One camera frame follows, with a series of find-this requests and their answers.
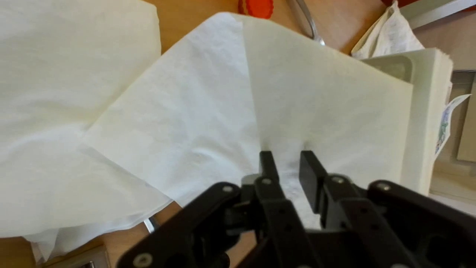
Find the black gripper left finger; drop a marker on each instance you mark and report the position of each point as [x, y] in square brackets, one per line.
[278, 218]

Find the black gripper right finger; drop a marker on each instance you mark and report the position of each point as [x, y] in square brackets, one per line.
[397, 218]

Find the white tissue sheet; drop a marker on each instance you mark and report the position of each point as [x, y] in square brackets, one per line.
[224, 109]

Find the white bottle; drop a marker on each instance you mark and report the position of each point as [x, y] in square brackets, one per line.
[429, 114]

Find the orange bottle cap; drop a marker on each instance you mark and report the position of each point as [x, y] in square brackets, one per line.
[255, 8]

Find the crumpled white napkin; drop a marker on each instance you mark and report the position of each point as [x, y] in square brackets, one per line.
[60, 188]

